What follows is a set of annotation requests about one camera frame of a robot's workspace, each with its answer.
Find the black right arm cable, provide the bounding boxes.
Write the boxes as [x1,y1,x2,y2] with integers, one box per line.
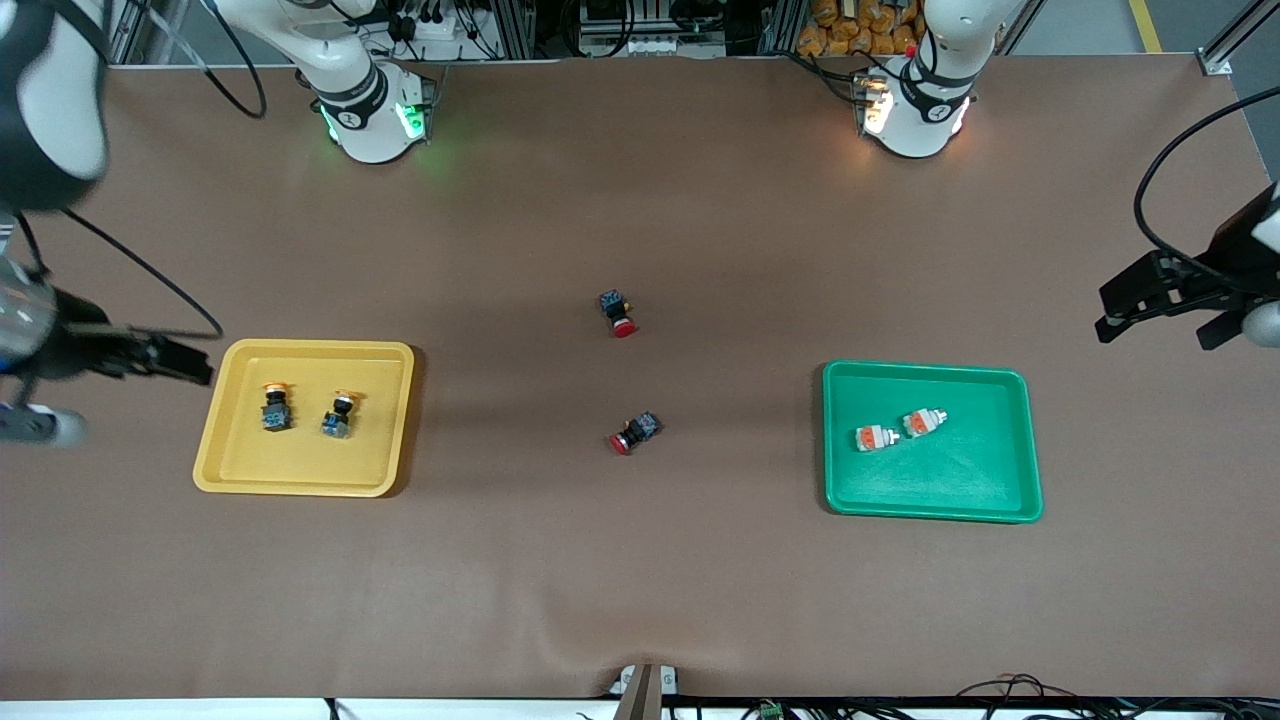
[15,0,269,341]

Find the aluminium profile corner bracket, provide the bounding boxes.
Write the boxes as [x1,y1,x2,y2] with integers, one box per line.
[1198,0,1280,78]

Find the heap of orange items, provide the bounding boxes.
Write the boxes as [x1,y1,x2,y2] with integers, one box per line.
[797,0,921,58]

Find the grey metal post bracket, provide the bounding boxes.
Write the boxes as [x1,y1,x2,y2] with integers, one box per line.
[610,662,681,720]

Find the red push button switch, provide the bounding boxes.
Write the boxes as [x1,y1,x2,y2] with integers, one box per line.
[598,289,643,339]
[608,411,662,457]

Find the green plastic tray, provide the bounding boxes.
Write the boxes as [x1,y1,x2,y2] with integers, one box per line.
[822,360,1044,524]

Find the black cable bundle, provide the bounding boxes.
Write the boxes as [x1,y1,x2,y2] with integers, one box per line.
[940,673,1280,720]

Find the white power strip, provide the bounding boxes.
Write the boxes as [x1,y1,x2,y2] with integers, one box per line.
[385,5,476,46]

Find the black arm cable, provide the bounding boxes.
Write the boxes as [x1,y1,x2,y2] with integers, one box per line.
[1135,88,1280,269]
[15,0,269,341]

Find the yellow plastic tray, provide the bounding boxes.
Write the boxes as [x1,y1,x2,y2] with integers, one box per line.
[192,340,416,499]

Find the brown table cover mat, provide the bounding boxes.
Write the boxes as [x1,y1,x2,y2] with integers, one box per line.
[0,55,1280,701]

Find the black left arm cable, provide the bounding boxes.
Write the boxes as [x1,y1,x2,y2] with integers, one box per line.
[1135,88,1280,269]

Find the black and white device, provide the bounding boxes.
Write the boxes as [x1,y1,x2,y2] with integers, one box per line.
[560,0,706,58]

